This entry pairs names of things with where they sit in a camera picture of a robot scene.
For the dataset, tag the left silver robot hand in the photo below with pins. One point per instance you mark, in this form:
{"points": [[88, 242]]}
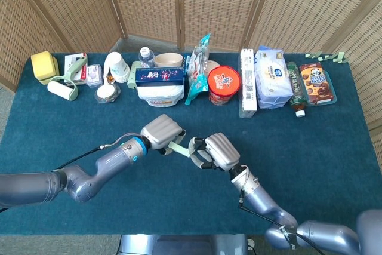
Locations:
{"points": [[161, 131]]}

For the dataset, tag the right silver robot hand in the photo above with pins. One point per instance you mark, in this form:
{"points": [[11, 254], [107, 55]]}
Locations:
{"points": [[222, 150]]}

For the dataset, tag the pale green paper strip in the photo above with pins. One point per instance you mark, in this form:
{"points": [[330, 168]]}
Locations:
{"points": [[178, 149]]}

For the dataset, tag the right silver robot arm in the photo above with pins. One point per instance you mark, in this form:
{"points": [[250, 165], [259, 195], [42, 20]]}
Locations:
{"points": [[262, 199]]}

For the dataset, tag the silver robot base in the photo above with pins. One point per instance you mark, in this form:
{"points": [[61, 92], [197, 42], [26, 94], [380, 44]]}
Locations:
{"points": [[179, 246]]}

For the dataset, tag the white plastic tub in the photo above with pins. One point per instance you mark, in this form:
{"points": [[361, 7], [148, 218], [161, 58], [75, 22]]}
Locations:
{"points": [[161, 95]]}

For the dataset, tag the teal table cloth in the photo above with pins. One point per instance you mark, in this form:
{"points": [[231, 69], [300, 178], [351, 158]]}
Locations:
{"points": [[191, 192]]}

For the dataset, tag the blue toothpaste box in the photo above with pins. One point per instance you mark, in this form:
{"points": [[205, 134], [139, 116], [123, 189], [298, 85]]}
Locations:
{"points": [[159, 76]]}

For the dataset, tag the teal clear snack bag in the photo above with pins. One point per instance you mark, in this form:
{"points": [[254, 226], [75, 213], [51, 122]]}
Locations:
{"points": [[197, 81]]}

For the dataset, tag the pale green holder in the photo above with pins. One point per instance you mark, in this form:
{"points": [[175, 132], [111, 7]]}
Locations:
{"points": [[132, 76]]}

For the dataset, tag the clear hexagonal jar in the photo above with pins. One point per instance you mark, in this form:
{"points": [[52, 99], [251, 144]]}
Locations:
{"points": [[106, 92]]}

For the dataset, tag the long white barcode box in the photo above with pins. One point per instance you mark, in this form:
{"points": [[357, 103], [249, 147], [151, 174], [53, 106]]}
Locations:
{"points": [[247, 87]]}

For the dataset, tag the red lidded noodle cup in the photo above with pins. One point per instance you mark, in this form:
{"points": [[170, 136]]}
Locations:
{"points": [[224, 81]]}

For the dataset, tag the beige bowl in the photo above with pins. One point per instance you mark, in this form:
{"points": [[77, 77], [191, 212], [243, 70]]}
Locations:
{"points": [[168, 59]]}

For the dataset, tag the small blue pack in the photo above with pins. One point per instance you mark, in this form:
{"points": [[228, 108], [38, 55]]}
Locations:
{"points": [[186, 62]]}

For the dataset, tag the small amber item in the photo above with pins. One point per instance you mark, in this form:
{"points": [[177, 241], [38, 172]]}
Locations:
{"points": [[110, 79]]}

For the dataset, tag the clear water bottle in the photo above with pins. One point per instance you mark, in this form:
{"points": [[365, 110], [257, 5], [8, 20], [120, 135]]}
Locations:
{"points": [[146, 56]]}

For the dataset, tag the white paper cup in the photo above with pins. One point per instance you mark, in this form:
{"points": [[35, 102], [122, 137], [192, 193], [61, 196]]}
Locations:
{"points": [[118, 65]]}

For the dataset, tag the beige round container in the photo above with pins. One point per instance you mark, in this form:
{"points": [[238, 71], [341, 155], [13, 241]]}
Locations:
{"points": [[212, 66]]}

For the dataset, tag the white blue tissue pack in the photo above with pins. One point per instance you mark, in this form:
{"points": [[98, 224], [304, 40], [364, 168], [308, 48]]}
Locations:
{"points": [[273, 81]]}

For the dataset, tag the small purple white pack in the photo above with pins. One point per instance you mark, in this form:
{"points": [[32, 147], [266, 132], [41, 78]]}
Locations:
{"points": [[95, 74]]}

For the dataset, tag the green tea bottle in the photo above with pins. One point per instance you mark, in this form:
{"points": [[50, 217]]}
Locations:
{"points": [[295, 87]]}

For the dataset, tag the green white lint roller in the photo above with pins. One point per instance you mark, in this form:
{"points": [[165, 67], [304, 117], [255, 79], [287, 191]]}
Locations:
{"points": [[61, 89]]}

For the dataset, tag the teal clear tray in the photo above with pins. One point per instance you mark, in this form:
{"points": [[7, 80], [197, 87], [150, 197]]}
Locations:
{"points": [[322, 104]]}

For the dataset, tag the white and red carton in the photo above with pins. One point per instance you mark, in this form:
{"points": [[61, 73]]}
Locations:
{"points": [[71, 61]]}

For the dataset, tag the brown panda biscuit box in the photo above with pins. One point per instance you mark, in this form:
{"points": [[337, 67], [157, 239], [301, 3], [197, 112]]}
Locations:
{"points": [[316, 83]]}

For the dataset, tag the pale yellow plastic box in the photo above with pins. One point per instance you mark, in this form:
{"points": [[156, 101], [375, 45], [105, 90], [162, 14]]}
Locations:
{"points": [[56, 68]]}

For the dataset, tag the yellow sponge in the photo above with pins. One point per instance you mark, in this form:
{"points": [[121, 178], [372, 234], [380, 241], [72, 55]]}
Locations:
{"points": [[41, 64]]}

